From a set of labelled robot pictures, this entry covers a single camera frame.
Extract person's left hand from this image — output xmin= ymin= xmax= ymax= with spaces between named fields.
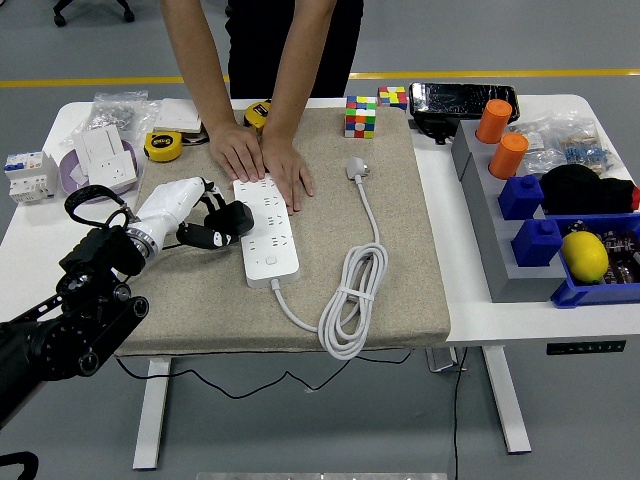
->
xmin=260 ymin=133 xmax=315 ymax=216

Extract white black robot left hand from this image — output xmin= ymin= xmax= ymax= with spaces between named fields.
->
xmin=132 ymin=175 xmax=241 ymax=250

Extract person's right hand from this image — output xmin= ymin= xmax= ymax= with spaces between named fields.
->
xmin=208 ymin=122 xmax=267 ymax=184

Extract black plug adapter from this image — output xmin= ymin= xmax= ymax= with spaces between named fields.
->
xmin=203 ymin=199 xmax=255 ymax=236

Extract white power strip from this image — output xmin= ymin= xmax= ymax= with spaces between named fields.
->
xmin=232 ymin=173 xmax=301 ymax=289

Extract thin black adapter cord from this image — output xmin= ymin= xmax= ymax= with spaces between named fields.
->
xmin=115 ymin=242 xmax=414 ymax=400

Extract yellow tape measure red label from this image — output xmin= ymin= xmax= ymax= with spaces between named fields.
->
xmin=243 ymin=99 xmax=274 ymax=135

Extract grey-brown mat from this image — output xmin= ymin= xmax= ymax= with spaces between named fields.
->
xmin=113 ymin=106 xmax=451 ymax=357

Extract colourful puzzle cube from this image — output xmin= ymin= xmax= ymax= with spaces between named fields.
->
xmin=376 ymin=85 xmax=409 ymax=112
xmin=343 ymin=94 xmax=378 ymax=140

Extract purple bowl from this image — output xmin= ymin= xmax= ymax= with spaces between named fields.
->
xmin=58 ymin=138 xmax=144 ymax=205

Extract clear bag of screws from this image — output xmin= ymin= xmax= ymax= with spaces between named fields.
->
xmin=91 ymin=89 xmax=166 ymax=144

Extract white circuit breaker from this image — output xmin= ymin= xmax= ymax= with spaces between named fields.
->
xmin=3 ymin=151 xmax=60 ymax=206

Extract black stand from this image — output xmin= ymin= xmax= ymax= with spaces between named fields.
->
xmin=408 ymin=115 xmax=461 ymax=146

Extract glossy black wrapped box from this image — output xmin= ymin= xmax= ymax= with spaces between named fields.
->
xmin=408 ymin=82 xmax=521 ymax=121

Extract black office chair base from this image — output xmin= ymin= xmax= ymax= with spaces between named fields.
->
xmin=52 ymin=0 xmax=135 ymax=27

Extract orange cylinder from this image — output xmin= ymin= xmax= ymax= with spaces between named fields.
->
xmin=488 ymin=132 xmax=530 ymax=180
xmin=474 ymin=98 xmax=514 ymax=144

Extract grey stepped block base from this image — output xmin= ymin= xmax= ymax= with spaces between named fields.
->
xmin=451 ymin=118 xmax=569 ymax=304

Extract white table leg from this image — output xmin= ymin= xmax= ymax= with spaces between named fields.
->
xmin=480 ymin=344 xmax=532 ymax=455
xmin=132 ymin=357 xmax=174 ymax=471

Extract blue block with knob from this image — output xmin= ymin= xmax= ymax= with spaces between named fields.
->
xmin=509 ymin=218 xmax=564 ymax=269
xmin=497 ymin=173 xmax=545 ymax=221

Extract grey box under table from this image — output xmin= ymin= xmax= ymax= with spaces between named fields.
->
xmin=424 ymin=347 xmax=469 ymax=374

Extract clear bag of small parts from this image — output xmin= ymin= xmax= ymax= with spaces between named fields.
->
xmin=509 ymin=119 xmax=561 ymax=176

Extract black cloth bundle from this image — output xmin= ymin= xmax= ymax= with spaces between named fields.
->
xmin=538 ymin=163 xmax=640 ymax=216

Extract clear bag of resistors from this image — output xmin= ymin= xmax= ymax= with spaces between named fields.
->
xmin=549 ymin=112 xmax=629 ymax=179

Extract blue plastic bin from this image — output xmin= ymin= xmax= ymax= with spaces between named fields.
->
xmin=542 ymin=212 xmax=640 ymax=309

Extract yellow lemon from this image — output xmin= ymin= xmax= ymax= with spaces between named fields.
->
xmin=559 ymin=230 xmax=610 ymax=285

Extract dark cylindrical components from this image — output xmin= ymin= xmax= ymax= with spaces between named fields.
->
xmin=564 ymin=222 xmax=640 ymax=286

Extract black table control panel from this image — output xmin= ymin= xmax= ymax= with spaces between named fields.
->
xmin=545 ymin=339 xmax=627 ymax=356

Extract white wall socket panel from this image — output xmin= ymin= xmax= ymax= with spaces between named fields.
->
xmin=85 ymin=152 xmax=140 ymax=195

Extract white wall switch plate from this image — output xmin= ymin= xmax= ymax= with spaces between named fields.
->
xmin=152 ymin=98 xmax=204 ymax=135

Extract white power cord with plug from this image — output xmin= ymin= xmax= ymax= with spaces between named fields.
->
xmin=269 ymin=155 xmax=389 ymax=360

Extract white switch panel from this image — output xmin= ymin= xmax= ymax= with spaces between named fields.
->
xmin=72 ymin=124 xmax=126 ymax=169

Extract black hanging cable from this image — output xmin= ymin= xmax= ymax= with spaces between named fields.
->
xmin=452 ymin=347 xmax=469 ymax=480

